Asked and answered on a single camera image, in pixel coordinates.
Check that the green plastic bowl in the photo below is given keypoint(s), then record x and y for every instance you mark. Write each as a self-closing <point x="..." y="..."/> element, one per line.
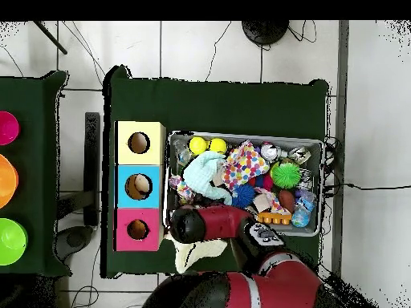
<point x="11" y="242"/>

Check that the black upright panel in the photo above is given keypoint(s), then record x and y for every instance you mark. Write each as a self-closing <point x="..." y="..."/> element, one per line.
<point x="92" y="160"/>

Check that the dark grey rounded base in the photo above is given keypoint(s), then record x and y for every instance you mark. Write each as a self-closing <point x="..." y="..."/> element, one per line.
<point x="75" y="239"/>

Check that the orange toy brick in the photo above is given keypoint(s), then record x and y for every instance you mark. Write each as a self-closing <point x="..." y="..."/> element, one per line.
<point x="274" y="218"/>

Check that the dark green cloth side table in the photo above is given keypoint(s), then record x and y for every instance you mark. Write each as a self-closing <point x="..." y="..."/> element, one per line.
<point x="35" y="179"/>

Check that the colourful polka dot cloth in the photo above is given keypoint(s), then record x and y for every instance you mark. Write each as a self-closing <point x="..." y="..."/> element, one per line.
<point x="244" y="163"/>
<point x="276" y="207"/>
<point x="184" y="189"/>

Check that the shallow mesh bin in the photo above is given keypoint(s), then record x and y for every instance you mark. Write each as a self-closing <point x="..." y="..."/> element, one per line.
<point x="316" y="221"/>

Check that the plain wooden block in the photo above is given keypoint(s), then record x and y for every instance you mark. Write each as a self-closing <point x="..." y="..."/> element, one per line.
<point x="261" y="202"/>

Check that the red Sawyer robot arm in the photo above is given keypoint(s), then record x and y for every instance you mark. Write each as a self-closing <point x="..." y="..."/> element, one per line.
<point x="221" y="221"/>

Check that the black round stand base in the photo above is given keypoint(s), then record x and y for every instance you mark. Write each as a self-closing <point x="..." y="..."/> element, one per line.
<point x="265" y="32"/>

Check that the pink plastic bowl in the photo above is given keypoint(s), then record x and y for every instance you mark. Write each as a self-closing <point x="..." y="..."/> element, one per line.
<point x="8" y="128"/>

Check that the orange plastic bowl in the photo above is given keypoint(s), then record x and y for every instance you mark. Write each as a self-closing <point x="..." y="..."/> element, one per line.
<point x="7" y="181"/>

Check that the mint green cloth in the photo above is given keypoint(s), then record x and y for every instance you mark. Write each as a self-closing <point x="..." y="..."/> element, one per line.
<point x="202" y="173"/>

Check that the green spiky toy with eyes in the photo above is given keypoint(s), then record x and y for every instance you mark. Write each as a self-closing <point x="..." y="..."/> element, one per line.
<point x="285" y="175"/>

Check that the black pole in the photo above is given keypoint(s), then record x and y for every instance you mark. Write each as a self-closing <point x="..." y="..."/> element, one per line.
<point x="51" y="37"/>

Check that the cream knitted cloth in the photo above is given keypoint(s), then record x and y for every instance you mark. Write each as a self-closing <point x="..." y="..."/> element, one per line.
<point x="205" y="250"/>

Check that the wooden box with three holes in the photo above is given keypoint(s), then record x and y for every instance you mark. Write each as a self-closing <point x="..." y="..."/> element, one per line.
<point x="154" y="154"/>

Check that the blue spiky toy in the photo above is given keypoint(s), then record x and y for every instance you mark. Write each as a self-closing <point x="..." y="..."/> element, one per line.
<point x="243" y="195"/>

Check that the yellow tennis ball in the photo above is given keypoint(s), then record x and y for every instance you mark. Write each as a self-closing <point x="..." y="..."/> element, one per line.
<point x="197" y="146"/>

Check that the dark green tablecloth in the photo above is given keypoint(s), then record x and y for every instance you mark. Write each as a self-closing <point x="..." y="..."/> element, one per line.
<point x="224" y="106"/>

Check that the smooth yellow ball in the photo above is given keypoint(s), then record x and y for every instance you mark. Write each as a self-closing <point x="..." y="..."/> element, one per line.
<point x="218" y="146"/>

